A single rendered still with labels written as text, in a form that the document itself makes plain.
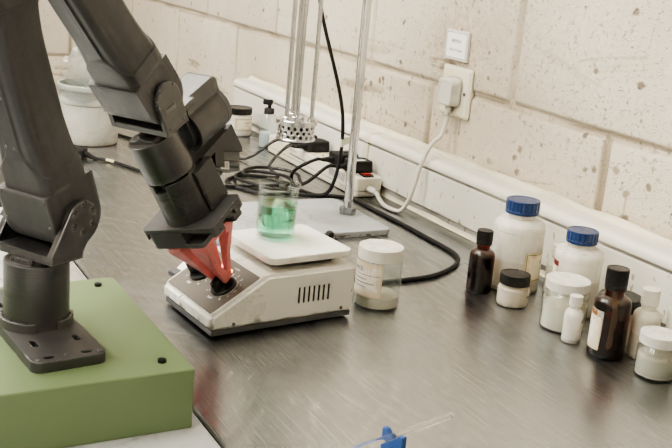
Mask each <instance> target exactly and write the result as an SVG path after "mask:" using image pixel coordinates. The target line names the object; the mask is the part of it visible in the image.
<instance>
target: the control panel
mask: <svg viewBox="0 0 672 448"><path fill-rule="evenodd" d="M231 269H232V270H233V272H232V276H231V277H233V278H235V280H236V286H235V287H234V288H233V289H232V290H231V291H230V292H228V293H227V294H224V295H221V296H214V295H212V293H211V291H210V289H211V285H210V283H211V281H212V280H211V279H209V278H208V277H206V278H204V279H202V280H198V281H194V280H192V279H191V278H190V272H189V270H188V268H186V269H185V270H183V271H182V272H180V273H179V274H177V275H176V276H175V277H173V278H172V279H170V280H169V281H168V282H169V283H170V284H171V285H173V286H174V287H175V288H177V289H178V290H179V291H181V292H182V293H183V294H184V295H186V296H187V297H188V298H190V299H191V300H192V301H194V302H195V303H196V304H198V305H199V306H200V307H202V308H203V309H204V310H205V311H207V312H208V313H209V314H211V313H213V312H214V311H216V310H217V309H219V308H220V307H221V306H223V305H224V304H225V303H227V302H228V301H230V300H231V299H232V298H234V297H235V296H237V295H238V294H239V293H241V292H242V291H243V290H245V289H246V288H248V287H249V286H250V285H252V284H253V283H255V282H256V281H257V280H259V278H260V277H259V276H257V275H256V274H254V273H252V272H251V271H249V270H248V269H246V268H245V267H243V266H241V265H240V264H238V263H237V262H235V261H234V260H232V259H231Z"/></svg>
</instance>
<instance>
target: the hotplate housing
mask: <svg viewBox="0 0 672 448"><path fill-rule="evenodd" d="M230 254H231V259H232V260H234V261H235V262H237V263H238V264H240V265H241V266H243V267H245V268H246V269H248V270H249V271H251V272H252V273H254V274H256V275H257V276H259V277H260V278H259V280H257V281H256V282H255V283H253V284H252V285H250V286H249V287H248V288H246V289H245V290H243V291H242V292H241V293H239V294H238V295H237V296H235V297H234V298H232V299H231V300H230V301H228V302H227V303H225V304H224V305H223V306H221V307H220V308H219V309H217V310H216V311H214V312H213V313H211V314H209V313H208V312H207V311H205V310H204V309H203V308H202V307H200V306H199V305H198V304H196V303H195V302H194V301H192V300H191V299H190V298H188V297H187V296H186V295H184V294H183V293H182V292H181V291H179V290H178V289H177V288H175V287H174V286H173V285H171V284H170V283H169V282H167V283H166V285H165V286H164V294H165V295H167V296H166V301H167V302H168V303H169V304H171V305H172V306H173V307H174V308H176V309H177V310H178V311H179V312H181V313H182V314H183V315H184V316H186V317H187V318H188V319H189V320H191V321H192V322H193V323H194V324H196V325H197V326H198V327H199V328H201V329H202V330H203V331H204V332H206V333H207V334H208V335H209V336H211V337H212V336H219V335H225V334H231V333H237V332H243V331H250V330H256V329H262V328H268V327H274V326H281V325H287V324H293V323H299V322H305V321H312V320H318V319H324V318H330V317H336V316H343V315H349V313H350V309H349V308H351V306H352V298H353V288H354V278H355V268H356V267H355V266H353V263H351V262H349V261H347V260H345V259H343V258H333V259H325V260H317V261H309V262H300V263H292V264H284V265H270V264H267V263H265V262H263V261H262V260H260V259H258V258H257V257H255V256H254V255H252V254H250V253H249V252H247V251H245V250H244V249H242V248H240V247H239V246H237V245H236V244H234V243H231V248H230Z"/></svg>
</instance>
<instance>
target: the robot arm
mask: <svg viewBox="0 0 672 448"><path fill-rule="evenodd" d="M38 2H39V0H0V155H1V162H2V164H1V173H2V176H3V179H4V182H3V183H2V184H0V202H1V205H2V208H3V209H2V211H1V213H0V215H2V219H1V221H0V251H3V252H6V253H8V254H6V255H5V256H4V257H3V289H0V336H1V337H2V338H3V339H4V341H5V342H6V343H7V344H8V345H9V347H10V348H11V349H12V350H13V351H14V353H15V354H16V355H17V356H18V358H19V359H20V360H21V361H22V362H23V364H24V365H25V366H26V367H27V368H28V370H29V371H30V372H32V373H36V374H43V373H49V372H55V371H61V370H67V369H72V368H78V367H84V366H90V365H96V364H101V363H103V362H105V354H106V349H105V348H104V347H103V346H102V345H101V344H100V343H99V342H98V341H97V340H96V339H95V338H94V337H93V336H92V335H91V334H90V333H89V332H88V331H87V330H86V329H84V328H83V327H82V326H81V325H80V324H79V323H78V322H77V321H76V320H75V319H74V318H73V313H74V311H73V310H72V309H71V310H70V262H71V261H74V260H78V259H81V258H83V252H84V249H85V247H86V244H87V242H88V241H89V240H90V239H91V237H92V236H93V235H94V233H95V231H96V229H97V227H98V224H99V221H100V216H101V205H100V200H99V196H98V192H97V188H96V184H95V180H94V176H93V172H92V170H89V169H84V167H83V163H82V160H81V156H80V154H79V152H78V150H77V149H76V147H75V146H74V144H73V141H72V139H71V136H70V134H69V131H68V128H67V125H66V122H65V119H64V115H63V112H62V108H61V104H60V101H59V97H58V93H57V89H56V85H55V81H54V77H53V73H52V70H51V66H50V62H49V58H48V54H47V50H46V46H45V42H44V37H43V32H42V27H41V21H40V13H39V3H38ZM48 2H49V3H50V5H51V6H52V8H53V10H54V11H55V13H56V14H57V16H58V17H59V19H60V20H61V22H62V23H63V25H64V26H65V28H66V30H67V31H68V33H69V34H70V36H71V37H72V39H73V41H74V42H75V44H76V46H77V47H78V49H79V51H80V53H81V55H82V57H83V59H84V61H85V63H86V66H87V67H86V69H87V71H88V73H89V75H90V76H91V78H92V79H91V81H90V82H89V83H88V86H89V88H90V89H91V91H92V92H93V94H94V95H95V97H96V98H97V100H98V101H99V103H100V104H101V106H102V107H103V110H104V111H105V112H107V114H108V116H109V119H110V122H111V125H112V126H115V127H118V128H123V129H128V130H133V131H137V132H138V133H137V134H136V135H134V136H133V137H132V138H131V139H130V141H129V143H128V147H129V149H130V151H131V153H132V155H133V157H134V159H135V161H136V163H137V165H138V167H139V169H140V171H141V173H142V175H143V177H144V179H145V181H146V182H147V184H148V186H149V188H150V190H151V192H152V194H153V196H154V198H155V200H156V202H157V204H158V206H159V208H160V210H159V211H158V212H157V214H156V215H155V216H154V217H153V218H152V219H151V220H150V222H149V223H148V224H147V225H146V226H145V227H144V228H143V231H144V233H145V235H146V237H147V239H148V240H150V239H151V238H152V241H153V242H154V244H155V246H156V248H157V249H168V251H169V253H170V254H171V255H173V256H175V257H176V258H178V259H180V260H182V261H183V262H185V263H187V264H188V265H190V266H192V267H193V268H195V269H197V270H198V271H200V272H201V273H202V274H204V275H205V276H207V277H208V278H209V279H211V280H213V278H214V277H215V276H217V277H218V278H219V279H220V280H221V281H222V282H223V283H227V282H228V281H229V279H230V278H231V276H232V271H231V254H230V248H231V239H232V229H233V222H234V221H236V220H237V219H238V218H239V217H240V215H241V214H242V211H241V209H240V208H241V207H242V205H243V204H242V201H241V199H240V197H239V195H238V194H228V192H227V190H226V187H225V185H224V183H223V181H222V179H221V177H220V175H222V173H231V172H239V171H240V163H239V157H240V152H242V146H241V144H240V141H239V139H238V137H237V135H236V133H235V130H234V128H233V126H232V124H227V123H228V122H229V121H230V119H231V117H232V108H231V105H230V103H229V101H228V99H227V97H226V96H225V95H224V94H223V93H222V91H220V90H219V87H218V84H217V80H216V78H215V77H214V76H209V75H203V74H197V73H191V72H187V73H186V74H185V75H183V76H182V77H181V78H179V76H178V74H177V73H176V71H175V69H174V67H173V65H172V64H171V62H170V60H169V58H168V57H167V55H166V54H163V53H160V51H159V50H158V48H157V46H156V44H155V43H154V42H153V40H152V39H151V38H150V37H149V36H148V35H147V34H146V33H145V32H144V31H143V30H142V28H141V27H140V26H139V24H138V23H137V21H136V20H135V18H134V17H133V15H132V14H131V12H130V10H129V9H128V7H127V6H126V4H125V2H124V0H48ZM218 237H219V243H220V250H221V257H222V263H223V268H222V265H221V260H220V256H219V252H218V248H217V243H216V240H217V239H218Z"/></svg>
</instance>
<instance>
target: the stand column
mask: <svg viewBox="0 0 672 448"><path fill-rule="evenodd" d="M371 7H372V0H363V4H362V15H361V25H360V36H359V47H358V57H357V68H356V79H355V89H354V100H353V111H352V121H351V132H350V143H349V153H348V164H347V175H346V185H345V196H344V205H342V206H340V207H339V213H340V214H342V215H349V216H351V215H355V212H356V208H355V207H354V206H352V204H353V194H354V184H355V173H356V163H357V152H358V142H359V132H360V121H361V111H362V100H363V90H364V80H365V69H366V59H367V48H368V38H369V27H370V17H371Z"/></svg>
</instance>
